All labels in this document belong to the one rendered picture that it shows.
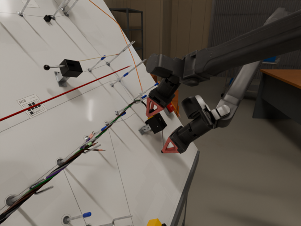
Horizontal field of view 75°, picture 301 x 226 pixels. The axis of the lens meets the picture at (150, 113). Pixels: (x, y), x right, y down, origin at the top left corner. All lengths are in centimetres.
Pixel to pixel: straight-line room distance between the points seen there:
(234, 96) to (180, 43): 614
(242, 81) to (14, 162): 66
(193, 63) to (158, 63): 9
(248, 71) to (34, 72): 64
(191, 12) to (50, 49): 622
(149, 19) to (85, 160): 529
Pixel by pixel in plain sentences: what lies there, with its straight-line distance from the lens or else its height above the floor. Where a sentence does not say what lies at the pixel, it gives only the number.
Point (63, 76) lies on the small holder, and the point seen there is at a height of 134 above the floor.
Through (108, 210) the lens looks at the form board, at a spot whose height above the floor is 104.
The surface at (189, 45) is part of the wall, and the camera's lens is 674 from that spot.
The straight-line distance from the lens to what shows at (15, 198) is 44.
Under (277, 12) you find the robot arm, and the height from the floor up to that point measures 150.
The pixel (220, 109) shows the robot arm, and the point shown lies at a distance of 63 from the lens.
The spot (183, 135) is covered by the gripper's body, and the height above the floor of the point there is 113.
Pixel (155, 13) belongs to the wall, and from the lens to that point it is 565.
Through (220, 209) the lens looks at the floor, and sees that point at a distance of 201.
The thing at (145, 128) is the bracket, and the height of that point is 112.
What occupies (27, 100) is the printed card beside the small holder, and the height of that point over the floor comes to 130.
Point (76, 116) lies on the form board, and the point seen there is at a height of 123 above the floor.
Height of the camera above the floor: 145
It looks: 23 degrees down
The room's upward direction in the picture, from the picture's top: straight up
